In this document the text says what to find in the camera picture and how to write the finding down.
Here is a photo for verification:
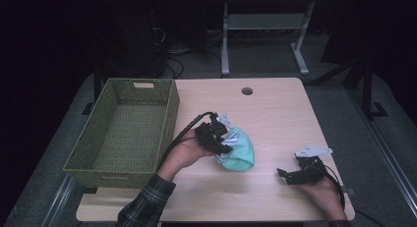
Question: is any small black table bracket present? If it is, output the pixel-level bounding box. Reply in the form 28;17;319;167
339;185;356;198

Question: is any person's right hand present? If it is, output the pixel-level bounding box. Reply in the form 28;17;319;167
295;177;348;221

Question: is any teal striped baby garment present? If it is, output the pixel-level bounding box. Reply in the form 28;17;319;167
213;121;257;173

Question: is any person's left hand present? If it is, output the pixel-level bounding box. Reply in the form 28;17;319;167
156;135;214;183

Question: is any green woven basket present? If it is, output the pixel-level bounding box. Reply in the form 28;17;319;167
62;77;181;191

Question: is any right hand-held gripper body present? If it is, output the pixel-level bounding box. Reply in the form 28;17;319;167
293;144;333;186

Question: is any aluminium floor rail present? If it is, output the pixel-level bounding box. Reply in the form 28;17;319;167
39;173;79;227
347;88;417;219

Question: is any grey metal frame desk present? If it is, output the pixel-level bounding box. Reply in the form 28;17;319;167
208;0;362;77

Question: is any black metal stand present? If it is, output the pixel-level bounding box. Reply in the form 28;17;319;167
343;54;389;121
81;63;103;117

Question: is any tangle of floor cables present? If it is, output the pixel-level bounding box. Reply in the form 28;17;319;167
149;26;228;80

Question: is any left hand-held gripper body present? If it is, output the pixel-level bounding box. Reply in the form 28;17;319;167
194;111;235;152

